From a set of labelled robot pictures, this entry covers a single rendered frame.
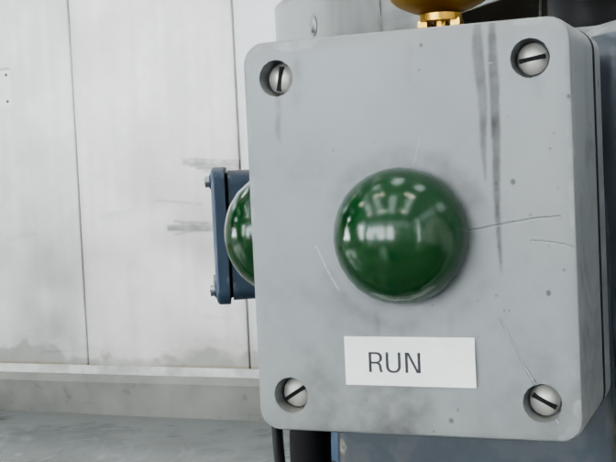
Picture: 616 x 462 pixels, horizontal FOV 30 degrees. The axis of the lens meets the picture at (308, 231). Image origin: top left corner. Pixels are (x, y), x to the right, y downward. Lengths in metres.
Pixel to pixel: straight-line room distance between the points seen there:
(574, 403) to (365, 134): 0.07
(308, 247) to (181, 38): 5.97
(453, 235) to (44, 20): 6.46
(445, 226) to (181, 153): 5.96
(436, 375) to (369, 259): 0.03
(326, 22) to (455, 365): 0.46
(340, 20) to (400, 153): 0.42
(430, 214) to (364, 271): 0.02
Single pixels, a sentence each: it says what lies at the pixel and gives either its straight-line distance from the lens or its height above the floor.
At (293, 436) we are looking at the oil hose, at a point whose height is 1.22.
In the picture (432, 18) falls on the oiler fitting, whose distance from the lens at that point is 0.33.
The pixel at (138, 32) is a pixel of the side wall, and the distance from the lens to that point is 6.35.
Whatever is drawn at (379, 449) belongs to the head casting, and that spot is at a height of 1.22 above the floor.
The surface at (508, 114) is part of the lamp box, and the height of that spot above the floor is 1.31.
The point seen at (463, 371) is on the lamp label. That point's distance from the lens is 0.25.
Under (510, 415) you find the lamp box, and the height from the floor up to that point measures 1.25.
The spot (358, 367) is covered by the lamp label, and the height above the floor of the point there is 1.26.
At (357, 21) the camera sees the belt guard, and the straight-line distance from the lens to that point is 0.64.
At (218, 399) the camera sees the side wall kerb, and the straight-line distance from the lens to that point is 6.20.
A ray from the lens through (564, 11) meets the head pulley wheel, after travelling 0.43.
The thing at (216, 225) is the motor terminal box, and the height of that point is 1.27.
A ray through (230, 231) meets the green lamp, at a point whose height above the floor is 1.29.
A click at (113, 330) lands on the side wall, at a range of 6.49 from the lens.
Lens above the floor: 1.30
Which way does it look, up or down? 3 degrees down
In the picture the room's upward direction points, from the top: 3 degrees counter-clockwise
